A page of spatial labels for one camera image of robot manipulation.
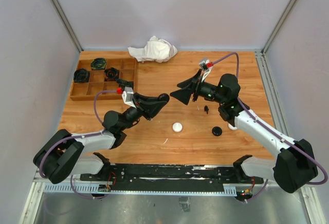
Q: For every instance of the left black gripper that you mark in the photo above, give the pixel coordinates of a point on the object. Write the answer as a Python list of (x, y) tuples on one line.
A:
[(148, 107)]

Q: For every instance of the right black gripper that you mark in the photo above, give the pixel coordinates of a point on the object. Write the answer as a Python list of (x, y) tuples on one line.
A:
[(184, 94)]

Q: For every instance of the black earbud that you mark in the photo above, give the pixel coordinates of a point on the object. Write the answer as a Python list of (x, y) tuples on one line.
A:
[(206, 109)]

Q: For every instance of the white round case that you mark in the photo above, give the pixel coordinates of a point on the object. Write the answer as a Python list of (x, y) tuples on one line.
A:
[(177, 127)]

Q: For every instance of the black round case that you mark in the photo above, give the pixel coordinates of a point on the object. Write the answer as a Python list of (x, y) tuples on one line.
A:
[(217, 131)]

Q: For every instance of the white earbud charging case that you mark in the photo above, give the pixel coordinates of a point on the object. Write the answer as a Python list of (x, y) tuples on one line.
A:
[(231, 127)]

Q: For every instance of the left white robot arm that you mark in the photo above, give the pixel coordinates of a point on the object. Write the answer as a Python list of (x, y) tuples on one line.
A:
[(67, 154)]

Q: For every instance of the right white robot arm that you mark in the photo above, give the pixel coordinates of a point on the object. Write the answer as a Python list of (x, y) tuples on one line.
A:
[(293, 163)]

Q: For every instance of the dark coiled band lower right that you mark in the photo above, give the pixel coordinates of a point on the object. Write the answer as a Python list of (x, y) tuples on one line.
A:
[(124, 83)]

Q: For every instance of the dark coiled band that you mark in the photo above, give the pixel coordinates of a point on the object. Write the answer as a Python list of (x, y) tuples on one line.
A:
[(98, 64), (111, 74), (81, 76), (124, 83)]

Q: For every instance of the wooden compartment tray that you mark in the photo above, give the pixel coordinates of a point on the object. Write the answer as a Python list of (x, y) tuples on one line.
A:
[(87, 91)]

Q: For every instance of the crumpled white cloth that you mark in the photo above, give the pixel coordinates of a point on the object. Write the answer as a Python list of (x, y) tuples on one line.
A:
[(155, 50)]

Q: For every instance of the dark coiled band middle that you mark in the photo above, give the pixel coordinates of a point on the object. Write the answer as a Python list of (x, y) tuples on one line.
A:
[(111, 74)]

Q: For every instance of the dark coiled band top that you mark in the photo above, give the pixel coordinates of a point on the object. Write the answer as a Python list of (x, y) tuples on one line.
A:
[(98, 64)]

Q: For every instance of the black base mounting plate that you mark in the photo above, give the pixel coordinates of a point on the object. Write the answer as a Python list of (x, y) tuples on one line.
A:
[(167, 177)]

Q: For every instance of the dark coiled band left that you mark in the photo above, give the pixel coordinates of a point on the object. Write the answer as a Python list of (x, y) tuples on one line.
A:
[(81, 76)]

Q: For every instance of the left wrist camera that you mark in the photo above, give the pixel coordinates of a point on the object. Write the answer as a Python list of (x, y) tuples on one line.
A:
[(127, 96)]

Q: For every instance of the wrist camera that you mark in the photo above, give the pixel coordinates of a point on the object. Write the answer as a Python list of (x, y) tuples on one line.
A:
[(206, 66), (127, 96)]

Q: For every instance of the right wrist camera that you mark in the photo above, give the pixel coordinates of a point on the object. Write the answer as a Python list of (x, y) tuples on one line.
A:
[(206, 66)]

